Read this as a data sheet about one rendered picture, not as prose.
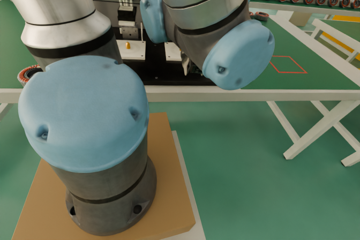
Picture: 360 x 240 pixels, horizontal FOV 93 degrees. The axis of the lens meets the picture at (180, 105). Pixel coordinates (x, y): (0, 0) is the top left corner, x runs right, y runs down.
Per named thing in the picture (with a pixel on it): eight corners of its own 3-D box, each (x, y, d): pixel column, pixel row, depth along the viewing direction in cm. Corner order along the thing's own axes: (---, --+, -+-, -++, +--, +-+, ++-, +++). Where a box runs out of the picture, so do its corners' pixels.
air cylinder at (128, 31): (138, 38, 86) (137, 27, 82) (122, 38, 84) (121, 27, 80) (139, 34, 89) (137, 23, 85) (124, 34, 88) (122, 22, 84)
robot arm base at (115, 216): (154, 234, 27) (156, 215, 20) (51, 238, 25) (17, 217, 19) (158, 151, 38) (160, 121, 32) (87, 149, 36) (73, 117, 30)
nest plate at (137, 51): (144, 59, 73) (144, 57, 72) (107, 58, 71) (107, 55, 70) (145, 43, 83) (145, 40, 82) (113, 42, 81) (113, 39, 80)
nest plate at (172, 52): (199, 61, 77) (200, 59, 76) (166, 60, 74) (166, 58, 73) (193, 45, 87) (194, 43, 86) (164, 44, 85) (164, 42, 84)
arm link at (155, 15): (156, 7, 20) (232, -11, 23) (133, -12, 27) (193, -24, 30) (165, 64, 26) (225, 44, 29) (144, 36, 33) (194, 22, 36)
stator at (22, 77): (48, 92, 56) (43, 84, 54) (14, 88, 56) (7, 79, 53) (66, 73, 64) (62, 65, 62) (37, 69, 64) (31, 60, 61)
